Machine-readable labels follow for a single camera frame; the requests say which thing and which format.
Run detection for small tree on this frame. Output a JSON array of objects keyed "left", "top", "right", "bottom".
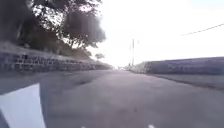
[{"left": 94, "top": 52, "right": 106, "bottom": 61}]

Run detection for overhead wires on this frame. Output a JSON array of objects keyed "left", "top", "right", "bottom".
[{"left": 180, "top": 22, "right": 224, "bottom": 37}]

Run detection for pole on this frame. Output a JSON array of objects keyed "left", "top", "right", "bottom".
[{"left": 130, "top": 38, "right": 136, "bottom": 67}]

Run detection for grey concrete wall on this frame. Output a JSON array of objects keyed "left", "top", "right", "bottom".
[{"left": 130, "top": 56, "right": 224, "bottom": 76}]

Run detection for stone block retaining wall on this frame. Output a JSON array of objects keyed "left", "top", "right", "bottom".
[{"left": 0, "top": 41, "right": 114, "bottom": 74}]

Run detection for row of trees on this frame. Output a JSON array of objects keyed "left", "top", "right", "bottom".
[{"left": 0, "top": 0, "right": 108, "bottom": 60}]

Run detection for grey asphalt road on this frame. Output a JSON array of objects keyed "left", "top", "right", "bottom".
[{"left": 0, "top": 68, "right": 224, "bottom": 128}]

